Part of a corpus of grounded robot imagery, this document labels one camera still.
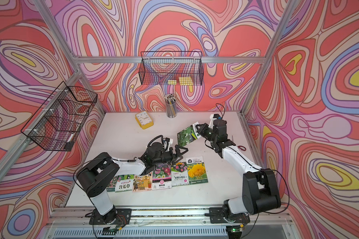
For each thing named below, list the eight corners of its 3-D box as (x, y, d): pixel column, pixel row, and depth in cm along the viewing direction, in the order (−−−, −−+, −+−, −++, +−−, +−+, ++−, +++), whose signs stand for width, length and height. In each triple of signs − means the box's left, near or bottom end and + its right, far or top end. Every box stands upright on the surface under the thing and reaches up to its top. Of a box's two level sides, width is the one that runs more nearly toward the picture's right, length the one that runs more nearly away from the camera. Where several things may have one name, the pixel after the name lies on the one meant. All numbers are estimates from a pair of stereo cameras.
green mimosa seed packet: (115, 192, 84) (113, 191, 82) (117, 176, 90) (116, 175, 88) (133, 189, 85) (132, 188, 83) (134, 174, 91) (133, 173, 89)
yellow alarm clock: (141, 130, 111) (140, 127, 108) (134, 117, 119) (133, 114, 117) (154, 125, 114) (153, 122, 112) (147, 112, 123) (146, 110, 120)
